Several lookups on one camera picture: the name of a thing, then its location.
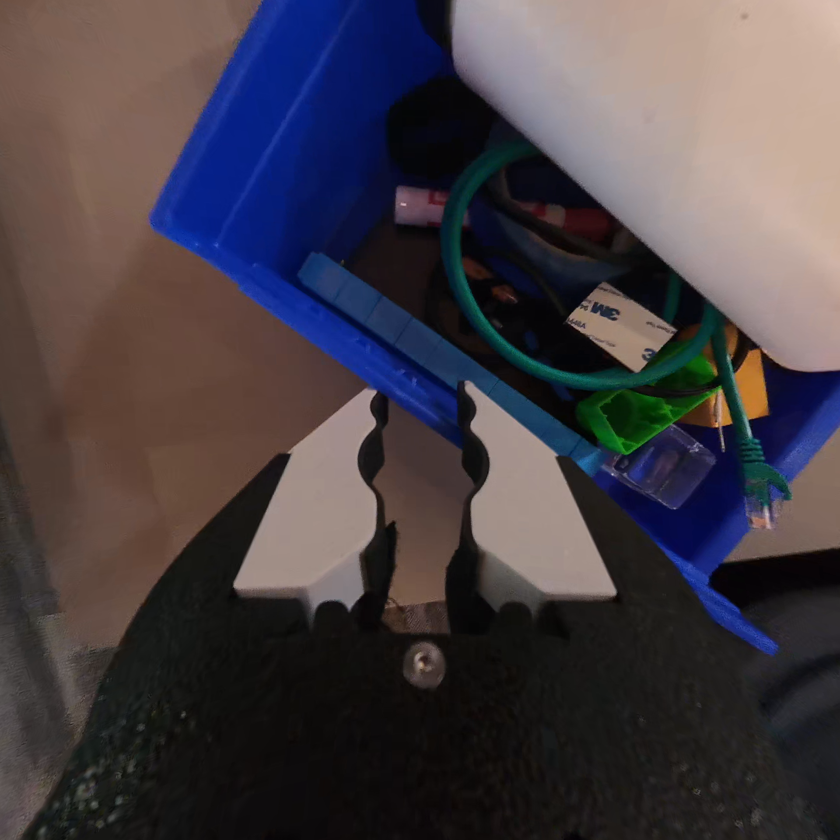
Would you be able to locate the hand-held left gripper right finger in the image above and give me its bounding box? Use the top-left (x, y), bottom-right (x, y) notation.
top-left (446, 381), bottom-right (618, 610)

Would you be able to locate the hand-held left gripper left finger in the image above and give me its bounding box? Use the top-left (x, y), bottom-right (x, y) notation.
top-left (233, 388), bottom-right (398, 610)

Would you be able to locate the green network cable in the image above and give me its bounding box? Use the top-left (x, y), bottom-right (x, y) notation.
top-left (441, 141), bottom-right (793, 531)

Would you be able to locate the blue storage bin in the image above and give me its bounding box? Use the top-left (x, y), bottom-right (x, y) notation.
top-left (150, 0), bottom-right (840, 657)

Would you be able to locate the white bottle with black lid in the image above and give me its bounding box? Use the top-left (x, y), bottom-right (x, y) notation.
top-left (449, 0), bottom-right (840, 372)

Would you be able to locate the clear plastic case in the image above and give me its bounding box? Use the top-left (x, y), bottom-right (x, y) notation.
top-left (600, 423), bottom-right (718, 511)

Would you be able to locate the bright green plastic block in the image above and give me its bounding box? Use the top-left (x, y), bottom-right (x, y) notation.
top-left (576, 341), bottom-right (723, 455)

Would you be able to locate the light blue segmented bar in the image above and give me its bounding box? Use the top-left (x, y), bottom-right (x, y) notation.
top-left (298, 252), bottom-right (606, 475)

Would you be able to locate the white adhesive pad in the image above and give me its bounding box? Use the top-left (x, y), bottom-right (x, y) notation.
top-left (566, 282), bottom-right (677, 374)

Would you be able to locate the orange toy brick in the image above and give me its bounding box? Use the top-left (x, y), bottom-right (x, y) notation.
top-left (682, 328), bottom-right (770, 429)

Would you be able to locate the blue pouch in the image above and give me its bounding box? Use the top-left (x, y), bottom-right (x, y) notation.
top-left (492, 210), bottom-right (634, 284)

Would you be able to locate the red white marker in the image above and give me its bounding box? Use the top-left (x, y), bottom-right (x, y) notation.
top-left (525, 202), bottom-right (618, 240)

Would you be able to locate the white red tube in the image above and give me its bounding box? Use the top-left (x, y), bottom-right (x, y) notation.
top-left (394, 185), bottom-right (471, 229)

